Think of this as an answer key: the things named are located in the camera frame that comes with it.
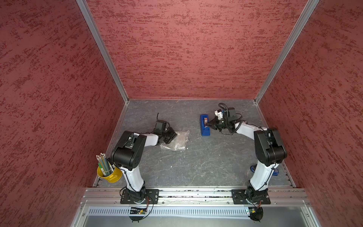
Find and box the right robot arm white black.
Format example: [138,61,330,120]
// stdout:
[202,111,287,204]

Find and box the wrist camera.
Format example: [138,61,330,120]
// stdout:
[153,120,167,135]
[214,107,236,120]

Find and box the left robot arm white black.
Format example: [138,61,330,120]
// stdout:
[111,127,177,204]

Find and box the bundle of pencils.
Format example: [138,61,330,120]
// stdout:
[96,153,113,177]

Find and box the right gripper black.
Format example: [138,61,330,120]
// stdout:
[205,116,229,131]

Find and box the blue tape dispenser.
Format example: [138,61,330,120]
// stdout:
[199,114,210,136]

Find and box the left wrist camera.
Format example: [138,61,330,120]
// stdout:
[153,120,167,135]

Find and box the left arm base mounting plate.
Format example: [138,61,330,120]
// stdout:
[120,189,160,205]

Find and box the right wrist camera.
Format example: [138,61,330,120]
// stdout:
[214,107,236,120]

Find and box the yellow pencil cup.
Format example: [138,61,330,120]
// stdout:
[97,167,123,183]

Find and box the clear bubble wrap sheet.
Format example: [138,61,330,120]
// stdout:
[160,130,190,151]

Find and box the white perforated cable duct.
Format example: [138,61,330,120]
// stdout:
[87,207,250,218]

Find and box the blue stapler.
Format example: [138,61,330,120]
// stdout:
[250,165,279,176]

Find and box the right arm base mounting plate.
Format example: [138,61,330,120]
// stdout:
[231,187,271,206]

